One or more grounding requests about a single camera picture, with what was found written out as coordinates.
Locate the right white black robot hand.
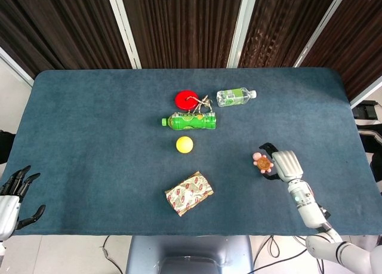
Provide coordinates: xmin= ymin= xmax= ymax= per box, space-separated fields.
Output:
xmin=258 ymin=141 xmax=304 ymax=184

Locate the green drink bottle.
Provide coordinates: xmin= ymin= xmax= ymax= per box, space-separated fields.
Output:
xmin=161 ymin=112 xmax=218 ymax=131

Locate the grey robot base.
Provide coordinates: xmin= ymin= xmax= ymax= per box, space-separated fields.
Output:
xmin=125 ymin=235 xmax=254 ymax=274

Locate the white partition post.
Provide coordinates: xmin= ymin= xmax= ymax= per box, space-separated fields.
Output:
xmin=105 ymin=0 xmax=142 ymax=69
xmin=0 ymin=46 xmax=35 ymax=87
xmin=293 ymin=0 xmax=349 ymax=68
xmin=350 ymin=76 xmax=382 ymax=109
xmin=229 ymin=0 xmax=255 ymax=68

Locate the black floor cable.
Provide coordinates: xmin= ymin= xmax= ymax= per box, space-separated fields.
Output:
xmin=101 ymin=235 xmax=133 ymax=274
xmin=258 ymin=235 xmax=301 ymax=274

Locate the orange pink turtle toy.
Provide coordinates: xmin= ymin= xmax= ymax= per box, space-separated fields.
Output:
xmin=252 ymin=152 xmax=275 ymax=175

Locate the yellow ball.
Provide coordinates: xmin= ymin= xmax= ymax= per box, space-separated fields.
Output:
xmin=175 ymin=136 xmax=195 ymax=154

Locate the black object with white trim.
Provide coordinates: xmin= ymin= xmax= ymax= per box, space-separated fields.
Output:
xmin=357 ymin=127 xmax=382 ymax=169

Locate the clear water bottle green label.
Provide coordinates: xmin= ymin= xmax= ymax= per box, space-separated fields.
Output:
xmin=216 ymin=88 xmax=257 ymax=108

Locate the black foot pedal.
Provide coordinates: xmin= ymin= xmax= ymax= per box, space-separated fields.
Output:
xmin=352 ymin=99 xmax=382 ymax=119

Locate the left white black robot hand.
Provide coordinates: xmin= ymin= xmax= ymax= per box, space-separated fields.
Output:
xmin=0 ymin=165 xmax=47 ymax=241

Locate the brown pleated curtain panel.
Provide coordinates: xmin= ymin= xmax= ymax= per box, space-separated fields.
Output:
xmin=300 ymin=0 xmax=382 ymax=102
xmin=0 ymin=0 xmax=134 ymax=79
xmin=119 ymin=0 xmax=246 ymax=69
xmin=238 ymin=0 xmax=341 ymax=68

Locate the blue tablecloth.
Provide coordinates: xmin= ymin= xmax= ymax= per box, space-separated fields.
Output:
xmin=5 ymin=67 xmax=382 ymax=236

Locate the red disc with beige rope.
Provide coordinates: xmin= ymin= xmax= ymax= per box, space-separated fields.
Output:
xmin=174 ymin=90 xmax=213 ymax=115

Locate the gold foil snack packet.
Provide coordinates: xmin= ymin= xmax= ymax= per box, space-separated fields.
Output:
xmin=165 ymin=171 xmax=214 ymax=218

